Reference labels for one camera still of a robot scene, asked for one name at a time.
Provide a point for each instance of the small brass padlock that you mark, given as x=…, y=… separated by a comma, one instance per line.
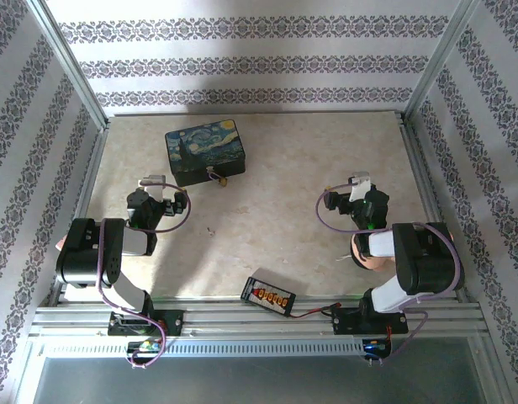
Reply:
x=222, y=182

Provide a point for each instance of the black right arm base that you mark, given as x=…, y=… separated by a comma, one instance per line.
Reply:
x=347, y=320

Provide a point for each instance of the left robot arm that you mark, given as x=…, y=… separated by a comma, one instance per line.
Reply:
x=82, y=252

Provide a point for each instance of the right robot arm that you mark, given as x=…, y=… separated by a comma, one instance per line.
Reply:
x=427, y=261

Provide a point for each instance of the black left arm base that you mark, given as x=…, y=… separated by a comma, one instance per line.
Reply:
x=175, y=322

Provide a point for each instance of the silver box hasp latch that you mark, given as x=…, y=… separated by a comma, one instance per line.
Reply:
x=209, y=170

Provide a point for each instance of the doll with black hair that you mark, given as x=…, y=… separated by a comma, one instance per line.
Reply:
x=374, y=264

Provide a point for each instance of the starry night tin box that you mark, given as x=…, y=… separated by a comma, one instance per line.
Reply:
x=204, y=143

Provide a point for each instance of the small pink toy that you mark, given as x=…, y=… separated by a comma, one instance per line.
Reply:
x=61, y=244

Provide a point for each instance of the black power distribution board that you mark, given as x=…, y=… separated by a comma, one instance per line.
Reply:
x=267, y=294

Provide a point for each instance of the small multicolour connector board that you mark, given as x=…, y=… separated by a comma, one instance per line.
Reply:
x=143, y=346

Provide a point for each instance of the small blue-lit connector board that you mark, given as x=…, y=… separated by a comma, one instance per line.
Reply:
x=374, y=347

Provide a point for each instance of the grey metal sheet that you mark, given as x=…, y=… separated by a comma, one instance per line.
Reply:
x=259, y=383

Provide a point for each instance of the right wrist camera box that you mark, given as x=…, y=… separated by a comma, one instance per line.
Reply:
x=360, y=185

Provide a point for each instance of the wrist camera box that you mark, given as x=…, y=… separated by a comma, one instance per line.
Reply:
x=360, y=185
x=151, y=185

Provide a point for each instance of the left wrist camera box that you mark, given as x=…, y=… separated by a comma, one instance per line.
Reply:
x=151, y=185

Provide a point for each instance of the aluminium table edge rail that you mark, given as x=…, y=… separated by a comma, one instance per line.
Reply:
x=419, y=168
x=92, y=168

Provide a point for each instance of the thin aluminium wall rail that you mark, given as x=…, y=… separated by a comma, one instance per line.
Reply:
x=259, y=113

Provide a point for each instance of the wide aluminium mounting rail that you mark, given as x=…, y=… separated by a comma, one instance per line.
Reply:
x=242, y=324

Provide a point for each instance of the aluminium frame post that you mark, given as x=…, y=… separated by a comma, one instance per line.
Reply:
x=70, y=67
x=442, y=63

